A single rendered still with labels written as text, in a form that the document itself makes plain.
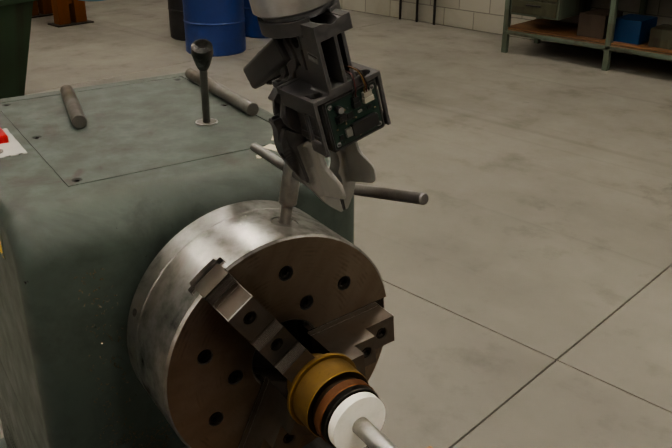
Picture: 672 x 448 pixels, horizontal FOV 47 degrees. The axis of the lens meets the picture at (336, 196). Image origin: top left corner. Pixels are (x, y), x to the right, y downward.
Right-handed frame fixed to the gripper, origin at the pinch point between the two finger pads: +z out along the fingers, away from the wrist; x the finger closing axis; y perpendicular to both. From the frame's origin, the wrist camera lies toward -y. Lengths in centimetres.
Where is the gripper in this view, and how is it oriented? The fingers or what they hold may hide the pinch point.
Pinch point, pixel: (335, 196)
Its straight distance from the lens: 76.5
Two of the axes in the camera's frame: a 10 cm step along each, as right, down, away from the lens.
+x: 8.0, -4.5, 3.9
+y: 5.5, 3.2, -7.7
